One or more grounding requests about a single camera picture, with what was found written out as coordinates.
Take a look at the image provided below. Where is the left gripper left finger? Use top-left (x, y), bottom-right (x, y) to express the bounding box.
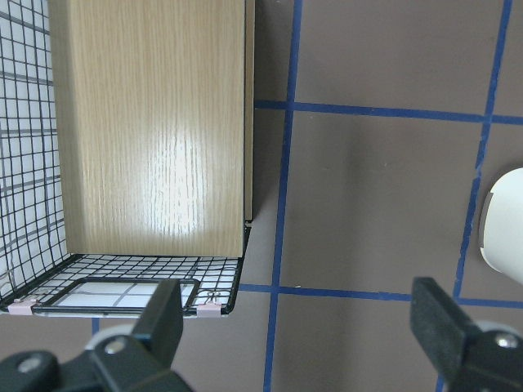
top-left (131, 279), bottom-right (183, 368)

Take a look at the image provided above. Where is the wire basket with wooden box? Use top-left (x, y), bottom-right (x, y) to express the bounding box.
top-left (1, 1), bottom-right (255, 317)

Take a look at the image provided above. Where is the cream white toaster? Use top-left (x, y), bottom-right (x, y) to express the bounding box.
top-left (478, 168), bottom-right (522, 283)

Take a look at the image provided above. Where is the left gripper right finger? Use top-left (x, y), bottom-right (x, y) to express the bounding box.
top-left (409, 277), bottom-right (482, 374)

